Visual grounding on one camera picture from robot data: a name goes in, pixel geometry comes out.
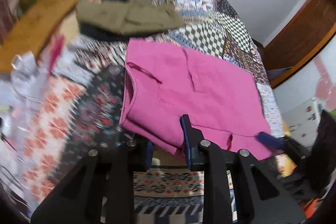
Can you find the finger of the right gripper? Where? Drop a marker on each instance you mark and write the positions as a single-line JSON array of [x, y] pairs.
[[270, 141]]

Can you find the olive green folded pants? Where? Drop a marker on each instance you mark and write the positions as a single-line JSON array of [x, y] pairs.
[[128, 18]]

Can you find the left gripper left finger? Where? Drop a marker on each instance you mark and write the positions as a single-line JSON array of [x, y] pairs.
[[100, 181]]

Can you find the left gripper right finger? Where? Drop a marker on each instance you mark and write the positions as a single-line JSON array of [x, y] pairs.
[[237, 187]]

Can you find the patchwork bed quilt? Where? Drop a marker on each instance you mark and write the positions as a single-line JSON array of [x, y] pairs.
[[122, 69]]

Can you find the pink pants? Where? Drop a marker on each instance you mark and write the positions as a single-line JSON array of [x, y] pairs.
[[164, 81]]

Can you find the white appliance with stickers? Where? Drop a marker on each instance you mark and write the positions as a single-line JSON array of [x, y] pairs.
[[303, 122]]

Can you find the wooden door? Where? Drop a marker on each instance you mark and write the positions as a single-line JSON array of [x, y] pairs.
[[306, 34]]

